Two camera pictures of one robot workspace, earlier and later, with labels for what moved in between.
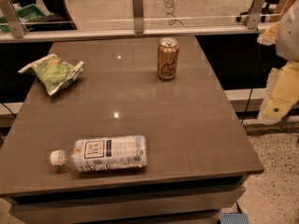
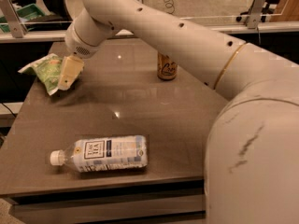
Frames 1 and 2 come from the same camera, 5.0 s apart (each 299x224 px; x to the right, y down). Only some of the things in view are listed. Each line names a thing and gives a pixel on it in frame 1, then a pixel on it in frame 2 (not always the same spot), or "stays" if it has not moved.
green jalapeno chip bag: x=56 y=72 stays
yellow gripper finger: x=282 y=91 to x=71 y=68
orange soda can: x=168 y=52 stays
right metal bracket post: x=257 y=7 stays
